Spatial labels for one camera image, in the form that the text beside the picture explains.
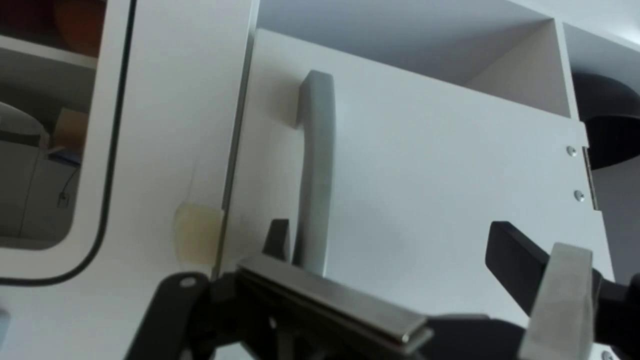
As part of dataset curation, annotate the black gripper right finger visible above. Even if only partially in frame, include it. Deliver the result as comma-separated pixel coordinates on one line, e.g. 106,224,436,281
483,220,640,360

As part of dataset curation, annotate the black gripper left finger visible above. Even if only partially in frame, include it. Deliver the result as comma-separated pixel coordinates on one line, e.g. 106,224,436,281
124,219,436,360

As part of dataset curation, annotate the white under-counter cabinet door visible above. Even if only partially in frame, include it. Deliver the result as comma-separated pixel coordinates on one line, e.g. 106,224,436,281
221,27,618,360

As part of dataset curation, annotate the black bowl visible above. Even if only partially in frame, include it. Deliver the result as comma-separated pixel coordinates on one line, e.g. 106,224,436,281
569,68,640,170

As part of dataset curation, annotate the white oven door with window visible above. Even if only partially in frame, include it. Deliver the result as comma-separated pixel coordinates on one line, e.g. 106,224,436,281
0,0,263,360

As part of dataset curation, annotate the white toy play kitchen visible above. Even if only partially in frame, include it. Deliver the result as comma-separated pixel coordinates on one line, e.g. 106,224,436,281
0,0,640,360

